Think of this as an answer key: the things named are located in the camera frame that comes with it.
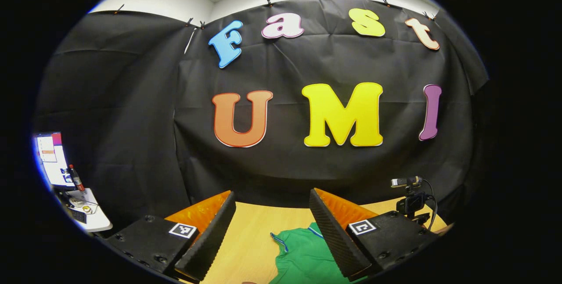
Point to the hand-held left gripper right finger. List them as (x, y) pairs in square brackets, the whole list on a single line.
[(333, 240)]

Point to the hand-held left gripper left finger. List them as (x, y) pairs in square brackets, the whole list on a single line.
[(210, 242)]

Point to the green T-shirt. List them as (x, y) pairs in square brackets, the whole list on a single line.
[(303, 257)]

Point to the black webcam on stand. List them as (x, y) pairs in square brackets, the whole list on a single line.
[(412, 203)]

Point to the white side table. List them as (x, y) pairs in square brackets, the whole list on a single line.
[(99, 220)]

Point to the white tape roll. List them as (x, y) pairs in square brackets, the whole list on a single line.
[(77, 202)]

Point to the red bottle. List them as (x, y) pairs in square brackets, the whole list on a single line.
[(77, 181)]

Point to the computer monitor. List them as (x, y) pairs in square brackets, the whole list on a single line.
[(50, 161)]

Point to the black backdrop cloth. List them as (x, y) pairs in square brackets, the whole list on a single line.
[(307, 55)]

